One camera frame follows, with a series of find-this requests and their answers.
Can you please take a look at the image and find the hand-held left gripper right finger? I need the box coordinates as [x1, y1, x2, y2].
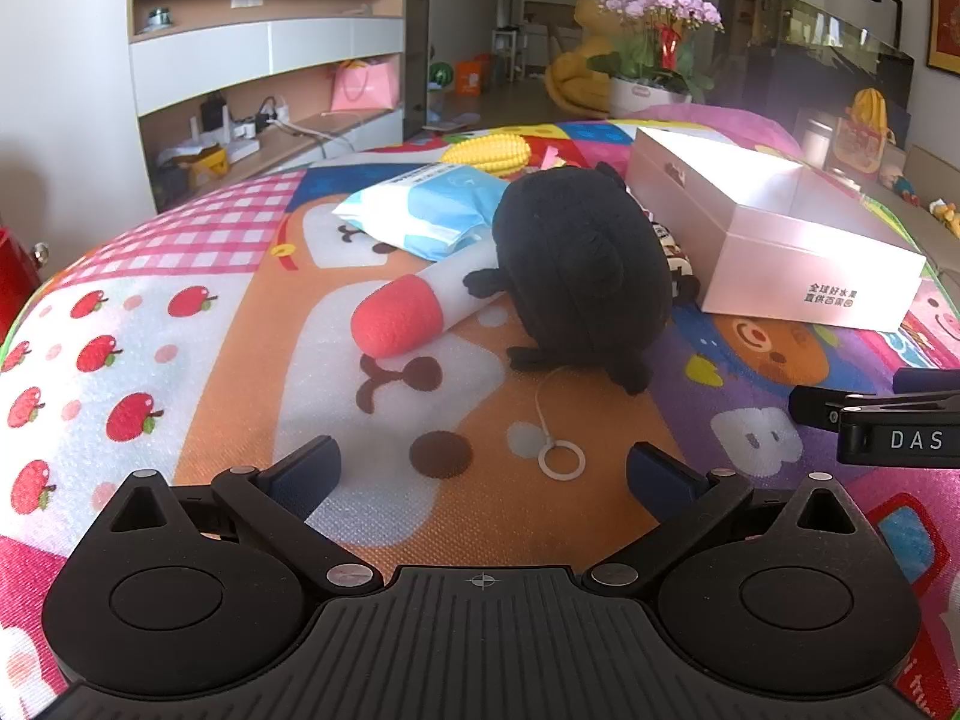
[583, 442, 877, 593]

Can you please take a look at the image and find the yellow backpack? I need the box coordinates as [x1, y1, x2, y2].
[847, 88, 895, 147]

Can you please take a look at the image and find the red framed wall picture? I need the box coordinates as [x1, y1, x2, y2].
[926, 0, 960, 74]

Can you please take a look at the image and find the large yellow plush toy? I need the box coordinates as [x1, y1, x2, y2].
[544, 0, 625, 119]

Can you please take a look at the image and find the white stool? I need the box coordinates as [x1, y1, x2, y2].
[491, 28, 524, 83]

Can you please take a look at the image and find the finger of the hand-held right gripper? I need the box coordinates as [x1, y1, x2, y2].
[892, 368, 960, 394]
[789, 385, 960, 434]

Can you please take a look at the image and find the small plush toy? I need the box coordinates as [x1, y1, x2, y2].
[881, 169, 922, 205]

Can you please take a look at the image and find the orange box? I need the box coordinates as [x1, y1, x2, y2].
[457, 56, 493, 95]

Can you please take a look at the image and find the pink orchid plant in pot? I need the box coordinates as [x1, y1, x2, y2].
[585, 0, 726, 118]

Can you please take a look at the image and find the white television cabinet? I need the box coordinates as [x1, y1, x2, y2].
[127, 0, 411, 212]

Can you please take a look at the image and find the dark printed snack packet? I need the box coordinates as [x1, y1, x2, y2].
[651, 217, 702, 306]

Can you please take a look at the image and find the blue wet wipes packet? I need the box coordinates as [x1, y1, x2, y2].
[331, 163, 518, 260]

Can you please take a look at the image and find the pink cushion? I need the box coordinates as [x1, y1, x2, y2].
[622, 101, 803, 158]

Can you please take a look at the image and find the beige sofa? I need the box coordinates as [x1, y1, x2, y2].
[862, 142, 960, 293]

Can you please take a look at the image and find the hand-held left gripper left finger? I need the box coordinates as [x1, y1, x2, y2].
[94, 435, 385, 595]

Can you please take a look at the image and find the colourful cartoon play mat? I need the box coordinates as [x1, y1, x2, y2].
[0, 116, 960, 698]

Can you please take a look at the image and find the colourful cartoon gift bag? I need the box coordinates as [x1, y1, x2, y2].
[832, 114, 893, 175]

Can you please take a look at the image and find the pink gift bag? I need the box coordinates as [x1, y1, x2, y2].
[330, 58, 402, 112]

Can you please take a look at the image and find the black fish tank cabinet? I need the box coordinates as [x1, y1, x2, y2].
[742, 0, 916, 166]

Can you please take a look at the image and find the black plush toy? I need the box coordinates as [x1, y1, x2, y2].
[463, 163, 676, 481]

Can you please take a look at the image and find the pink cardboard box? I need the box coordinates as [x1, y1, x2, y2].
[626, 125, 927, 333]

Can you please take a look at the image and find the red and white foam tube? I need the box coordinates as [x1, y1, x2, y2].
[351, 255, 515, 359]

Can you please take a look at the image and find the yellow corn toy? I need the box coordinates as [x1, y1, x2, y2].
[442, 133, 535, 179]

